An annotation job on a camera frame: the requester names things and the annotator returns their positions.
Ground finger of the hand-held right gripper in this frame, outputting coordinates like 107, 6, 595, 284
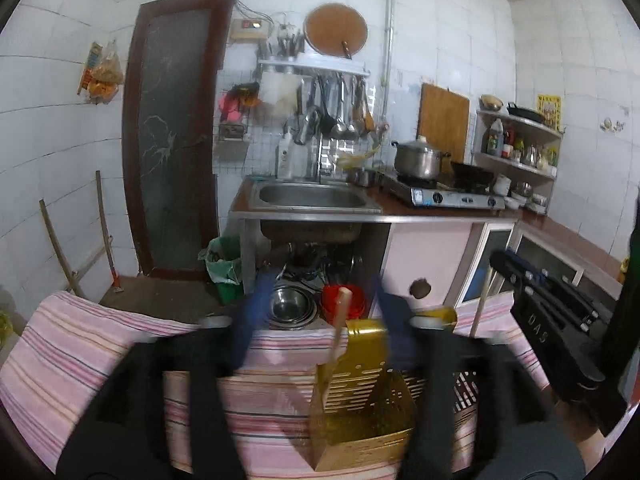
489, 252, 590, 333
502, 249, 601, 320

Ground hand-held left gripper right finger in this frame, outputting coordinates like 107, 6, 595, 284
375, 280, 586, 480

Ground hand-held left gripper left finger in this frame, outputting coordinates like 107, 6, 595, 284
55, 275, 281, 480

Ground wooden chopstick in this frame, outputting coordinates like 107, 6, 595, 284
327, 286, 353, 366
469, 265, 493, 338

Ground gold perforated utensil holder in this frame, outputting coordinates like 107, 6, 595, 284
309, 307, 458, 473

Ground row of hanging kitchen utensils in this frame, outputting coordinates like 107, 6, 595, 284
285, 72, 376, 146

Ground glass cabinet door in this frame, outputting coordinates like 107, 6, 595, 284
457, 222, 516, 306

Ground stack of steel bowls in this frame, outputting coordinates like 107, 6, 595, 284
270, 285, 318, 328

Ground green trash bin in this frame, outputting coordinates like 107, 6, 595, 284
200, 236, 246, 303

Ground red plastic basin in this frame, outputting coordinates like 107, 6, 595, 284
320, 284, 368, 326

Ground pink cabinet door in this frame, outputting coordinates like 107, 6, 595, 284
382, 220, 473, 318

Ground steel gas stove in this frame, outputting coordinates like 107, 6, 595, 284
377, 170, 507, 211

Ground pink plastic basket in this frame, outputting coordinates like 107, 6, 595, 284
415, 367, 483, 413

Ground white corner shelf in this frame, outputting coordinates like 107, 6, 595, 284
472, 109, 563, 211

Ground black wok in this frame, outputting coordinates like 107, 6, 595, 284
450, 160, 496, 188

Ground clear bottle with dark liquid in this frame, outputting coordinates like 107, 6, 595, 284
487, 117, 505, 157

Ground steel kitchen sink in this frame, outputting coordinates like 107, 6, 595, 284
250, 180, 383, 216

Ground steel cooking pot with lid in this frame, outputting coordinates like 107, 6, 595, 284
391, 136, 451, 181

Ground black pan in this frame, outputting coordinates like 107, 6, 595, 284
507, 102, 546, 123

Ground rectangular wooden cutting board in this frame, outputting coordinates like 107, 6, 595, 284
417, 82, 471, 161

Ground pink striped tablecloth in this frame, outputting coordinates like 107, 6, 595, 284
0, 287, 556, 480

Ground wooden stick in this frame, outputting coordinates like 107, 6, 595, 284
39, 200, 83, 298

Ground pink and orange rags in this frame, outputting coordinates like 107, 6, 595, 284
220, 82, 261, 123

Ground white hanging plastic container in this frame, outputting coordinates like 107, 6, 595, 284
262, 72, 301, 106

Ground cutlery cup on rack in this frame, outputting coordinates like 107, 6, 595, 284
275, 30, 306, 61

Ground hanging plastic snack bag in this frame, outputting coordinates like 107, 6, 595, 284
77, 40, 125, 106

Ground round wooden board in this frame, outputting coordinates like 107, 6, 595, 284
303, 4, 369, 58

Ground yellow wall poster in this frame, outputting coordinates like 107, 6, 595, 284
536, 94, 562, 130

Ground long-handled wooden tool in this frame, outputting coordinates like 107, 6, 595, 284
95, 170, 126, 293

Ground wire soap basket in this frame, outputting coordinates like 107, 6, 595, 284
217, 122, 251, 143

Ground white wall pipe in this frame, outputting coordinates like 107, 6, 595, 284
385, 0, 397, 126

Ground white wall rack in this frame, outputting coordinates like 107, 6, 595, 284
257, 55, 371, 78

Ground beige electrical switch box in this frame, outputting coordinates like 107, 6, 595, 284
230, 19, 273, 43

